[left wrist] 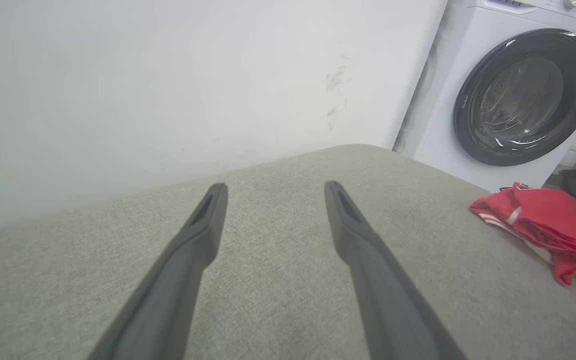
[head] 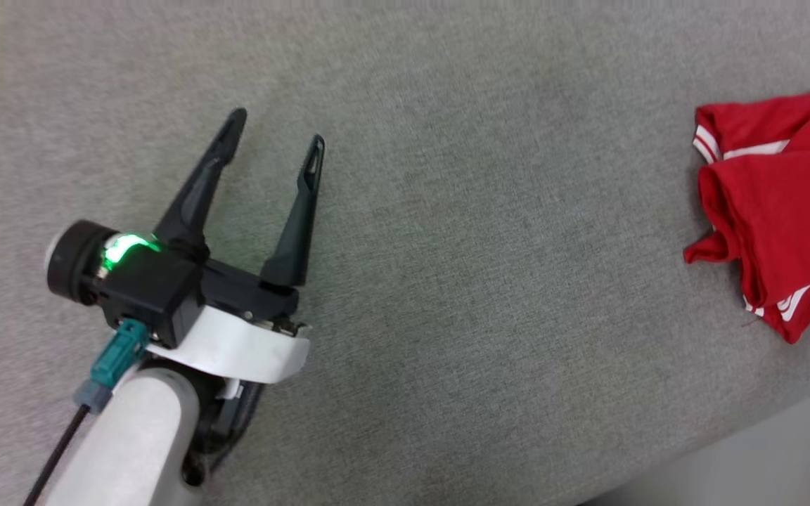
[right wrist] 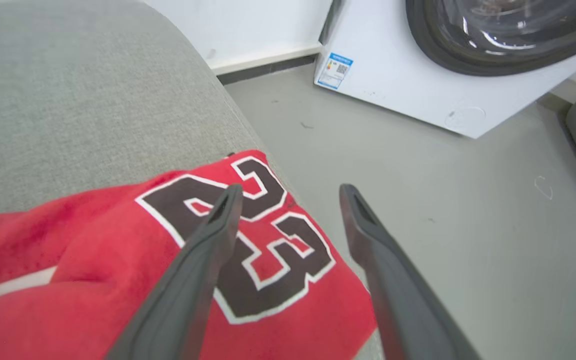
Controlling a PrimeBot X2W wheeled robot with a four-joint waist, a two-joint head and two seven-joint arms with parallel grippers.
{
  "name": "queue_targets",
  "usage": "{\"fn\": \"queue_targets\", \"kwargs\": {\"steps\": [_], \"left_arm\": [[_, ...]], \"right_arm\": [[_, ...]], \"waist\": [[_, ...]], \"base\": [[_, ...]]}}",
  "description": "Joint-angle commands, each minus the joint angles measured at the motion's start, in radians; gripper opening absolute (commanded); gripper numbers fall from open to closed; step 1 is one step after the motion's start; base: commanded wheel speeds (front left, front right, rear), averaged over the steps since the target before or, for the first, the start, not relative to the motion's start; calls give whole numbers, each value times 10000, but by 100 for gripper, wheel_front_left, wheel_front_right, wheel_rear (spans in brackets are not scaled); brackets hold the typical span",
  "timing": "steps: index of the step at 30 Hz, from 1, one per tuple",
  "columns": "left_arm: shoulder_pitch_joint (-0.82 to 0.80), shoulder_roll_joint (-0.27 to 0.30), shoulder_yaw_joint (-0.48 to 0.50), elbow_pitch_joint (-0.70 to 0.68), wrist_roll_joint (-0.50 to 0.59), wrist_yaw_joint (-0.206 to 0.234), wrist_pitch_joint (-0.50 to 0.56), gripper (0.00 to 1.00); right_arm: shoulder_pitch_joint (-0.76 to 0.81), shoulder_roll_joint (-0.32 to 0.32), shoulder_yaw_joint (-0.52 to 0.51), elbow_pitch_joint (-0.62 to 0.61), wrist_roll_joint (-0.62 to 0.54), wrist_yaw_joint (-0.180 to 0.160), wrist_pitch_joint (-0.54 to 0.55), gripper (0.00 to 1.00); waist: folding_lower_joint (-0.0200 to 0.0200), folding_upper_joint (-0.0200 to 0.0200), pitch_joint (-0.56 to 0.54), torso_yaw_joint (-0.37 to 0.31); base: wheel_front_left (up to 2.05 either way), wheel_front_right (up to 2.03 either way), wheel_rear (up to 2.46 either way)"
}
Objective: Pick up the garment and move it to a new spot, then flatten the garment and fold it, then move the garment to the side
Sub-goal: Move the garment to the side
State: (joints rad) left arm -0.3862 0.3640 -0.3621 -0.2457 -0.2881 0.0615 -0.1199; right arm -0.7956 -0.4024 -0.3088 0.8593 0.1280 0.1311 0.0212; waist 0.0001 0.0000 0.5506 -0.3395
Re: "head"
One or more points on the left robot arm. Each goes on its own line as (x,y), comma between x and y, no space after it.
(131,450)

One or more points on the red white basketball jersey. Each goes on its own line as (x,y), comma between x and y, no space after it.
(785,211)

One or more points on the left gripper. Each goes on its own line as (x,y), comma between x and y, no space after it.
(243,348)

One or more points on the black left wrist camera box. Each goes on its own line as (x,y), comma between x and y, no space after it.
(148,295)

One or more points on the grey fabric sofa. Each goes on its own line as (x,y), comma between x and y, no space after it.
(482,246)

